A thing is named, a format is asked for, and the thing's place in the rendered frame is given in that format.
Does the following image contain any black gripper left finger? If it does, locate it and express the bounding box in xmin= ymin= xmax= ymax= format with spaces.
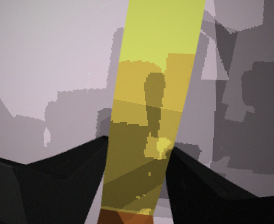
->
xmin=0 ymin=136 xmax=108 ymax=224

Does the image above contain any yellow bar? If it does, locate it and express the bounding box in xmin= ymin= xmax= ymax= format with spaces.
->
xmin=97 ymin=0 xmax=206 ymax=224

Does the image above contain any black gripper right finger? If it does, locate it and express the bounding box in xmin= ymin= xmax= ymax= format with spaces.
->
xmin=165 ymin=147 xmax=274 ymax=224

